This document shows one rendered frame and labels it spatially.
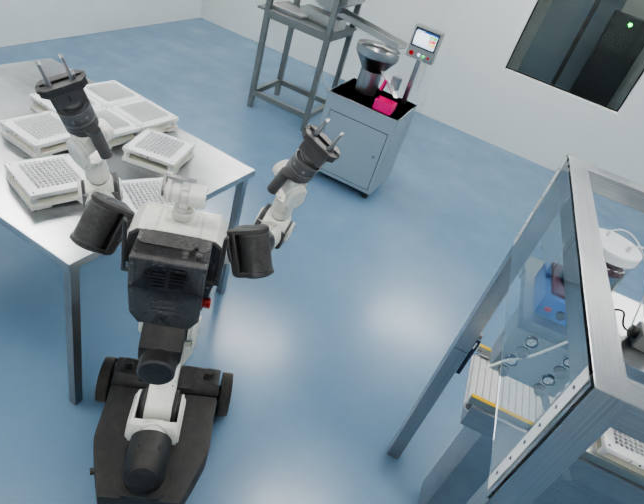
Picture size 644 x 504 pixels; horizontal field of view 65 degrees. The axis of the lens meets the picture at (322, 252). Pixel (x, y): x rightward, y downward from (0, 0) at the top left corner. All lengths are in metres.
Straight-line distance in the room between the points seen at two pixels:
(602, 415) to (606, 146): 6.03
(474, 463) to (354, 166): 2.82
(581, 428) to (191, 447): 1.66
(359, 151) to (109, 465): 3.03
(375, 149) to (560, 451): 3.51
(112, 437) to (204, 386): 0.42
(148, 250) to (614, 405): 1.08
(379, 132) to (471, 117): 2.79
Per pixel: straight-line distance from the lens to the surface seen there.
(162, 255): 1.38
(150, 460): 2.04
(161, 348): 1.65
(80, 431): 2.53
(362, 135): 4.26
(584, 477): 2.11
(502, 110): 6.77
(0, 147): 2.59
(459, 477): 2.29
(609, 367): 0.94
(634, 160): 6.91
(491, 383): 2.03
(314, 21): 5.27
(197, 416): 2.36
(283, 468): 2.49
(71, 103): 1.51
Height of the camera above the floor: 2.13
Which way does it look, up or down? 36 degrees down
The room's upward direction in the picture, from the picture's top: 19 degrees clockwise
